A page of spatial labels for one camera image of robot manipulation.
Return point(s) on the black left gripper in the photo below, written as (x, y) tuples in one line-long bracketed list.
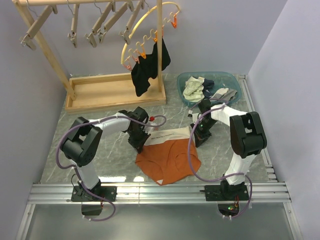
[(138, 145)]

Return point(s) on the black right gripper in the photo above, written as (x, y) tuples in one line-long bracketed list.
[(201, 138)]

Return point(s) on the orange and cream underwear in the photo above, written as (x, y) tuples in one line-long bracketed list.
[(164, 157)]

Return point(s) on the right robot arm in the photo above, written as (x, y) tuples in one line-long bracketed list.
[(247, 139)]

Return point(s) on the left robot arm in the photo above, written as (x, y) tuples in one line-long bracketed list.
[(81, 143)]

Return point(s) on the black underwear hanging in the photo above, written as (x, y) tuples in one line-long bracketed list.
[(143, 70)]

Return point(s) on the curved multi-clip hanger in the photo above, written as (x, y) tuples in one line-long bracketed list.
[(153, 34)]

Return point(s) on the grey garment in basket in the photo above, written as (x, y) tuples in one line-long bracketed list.
[(226, 94)]

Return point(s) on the navy garment in basket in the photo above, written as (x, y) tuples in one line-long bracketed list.
[(208, 88)]

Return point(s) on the wooden drying rack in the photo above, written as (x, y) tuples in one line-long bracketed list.
[(94, 78)]

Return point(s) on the teal plastic laundry basket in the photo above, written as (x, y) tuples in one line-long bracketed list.
[(221, 79)]

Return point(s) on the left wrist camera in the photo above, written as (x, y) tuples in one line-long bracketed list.
[(153, 125)]

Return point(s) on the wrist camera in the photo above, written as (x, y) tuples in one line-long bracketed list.
[(193, 116), (153, 125)]

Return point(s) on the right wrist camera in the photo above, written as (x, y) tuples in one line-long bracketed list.
[(193, 116)]

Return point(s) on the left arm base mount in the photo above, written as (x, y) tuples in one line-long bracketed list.
[(93, 200)]

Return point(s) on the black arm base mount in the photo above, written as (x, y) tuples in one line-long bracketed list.
[(228, 199)]

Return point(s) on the aluminium rail frame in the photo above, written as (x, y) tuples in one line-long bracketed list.
[(145, 210)]

